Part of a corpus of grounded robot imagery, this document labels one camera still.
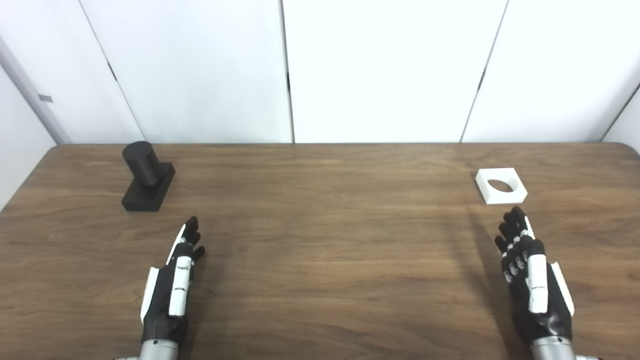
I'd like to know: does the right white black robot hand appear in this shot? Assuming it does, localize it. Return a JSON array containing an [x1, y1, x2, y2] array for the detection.
[[494, 206, 575, 344]]

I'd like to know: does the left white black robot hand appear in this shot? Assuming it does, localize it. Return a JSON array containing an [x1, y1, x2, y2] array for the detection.
[[140, 216, 206, 346]]

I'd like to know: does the white square piece with hole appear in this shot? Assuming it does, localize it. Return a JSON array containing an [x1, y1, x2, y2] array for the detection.
[[475, 168, 528, 205]]

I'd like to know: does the black peg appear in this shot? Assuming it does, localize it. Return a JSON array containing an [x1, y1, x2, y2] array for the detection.
[[121, 141, 176, 212]]

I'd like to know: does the gray wall corner post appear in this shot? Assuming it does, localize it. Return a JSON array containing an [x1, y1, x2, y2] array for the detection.
[[0, 34, 72, 145]]

